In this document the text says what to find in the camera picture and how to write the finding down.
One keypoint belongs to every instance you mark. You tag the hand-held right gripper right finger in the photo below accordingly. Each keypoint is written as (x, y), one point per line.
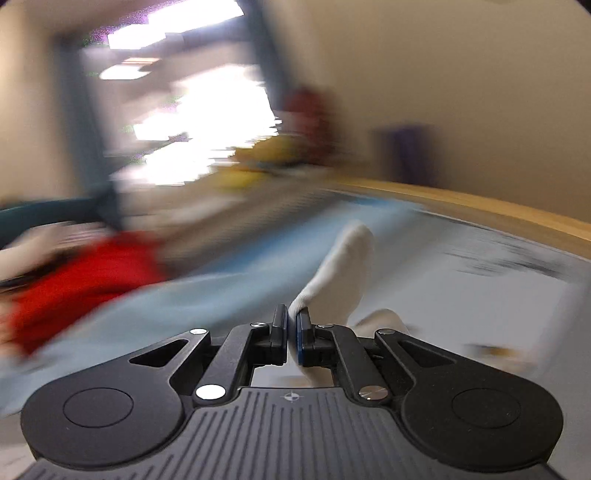
(304, 337)

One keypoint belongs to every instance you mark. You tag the dark red cushion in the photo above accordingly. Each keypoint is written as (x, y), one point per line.
(304, 110)

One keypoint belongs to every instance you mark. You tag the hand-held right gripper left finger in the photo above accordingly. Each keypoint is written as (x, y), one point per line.
(280, 330)

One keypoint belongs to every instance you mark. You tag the wooden bed frame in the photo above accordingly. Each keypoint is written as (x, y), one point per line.
(508, 207)

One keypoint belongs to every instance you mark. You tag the light blue duvet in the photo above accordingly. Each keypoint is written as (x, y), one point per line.
(207, 286)

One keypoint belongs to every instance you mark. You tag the window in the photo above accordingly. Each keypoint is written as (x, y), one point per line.
(203, 101)

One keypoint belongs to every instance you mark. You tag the red quilt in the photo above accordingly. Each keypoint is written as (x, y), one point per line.
(83, 286)

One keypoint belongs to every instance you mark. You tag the cream folded blanket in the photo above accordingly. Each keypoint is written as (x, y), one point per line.
(37, 247)

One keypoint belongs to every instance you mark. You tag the grey printed bed sheet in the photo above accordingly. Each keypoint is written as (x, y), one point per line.
(461, 300)

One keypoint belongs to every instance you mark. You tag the white shirt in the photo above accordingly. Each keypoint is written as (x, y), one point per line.
(341, 272)

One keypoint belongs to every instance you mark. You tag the yellow plush toy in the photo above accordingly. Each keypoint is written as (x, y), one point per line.
(268, 152)
(240, 179)

